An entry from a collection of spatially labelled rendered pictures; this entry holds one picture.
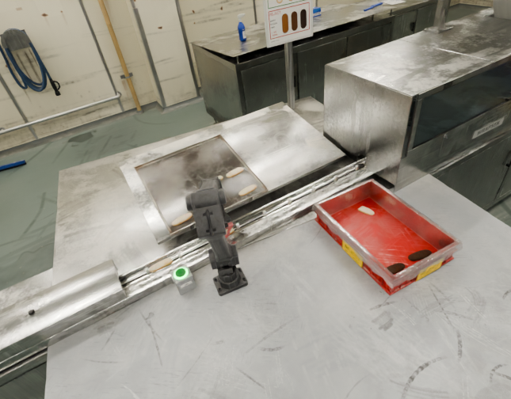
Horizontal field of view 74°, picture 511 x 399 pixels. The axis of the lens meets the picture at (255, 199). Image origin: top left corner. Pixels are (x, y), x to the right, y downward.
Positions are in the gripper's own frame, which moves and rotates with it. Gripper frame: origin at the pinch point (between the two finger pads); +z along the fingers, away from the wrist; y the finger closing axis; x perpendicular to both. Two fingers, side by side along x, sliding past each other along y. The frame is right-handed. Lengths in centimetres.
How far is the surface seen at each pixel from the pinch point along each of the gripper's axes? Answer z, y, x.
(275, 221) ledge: 1.9, -6.8, -22.5
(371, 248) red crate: 7, -40, -47
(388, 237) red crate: 7, -40, -57
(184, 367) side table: 8, -42, 36
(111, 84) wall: 28, 373, -14
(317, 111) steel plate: 2, 71, -108
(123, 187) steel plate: 4, 72, 28
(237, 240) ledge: 2.1, -6.7, -3.3
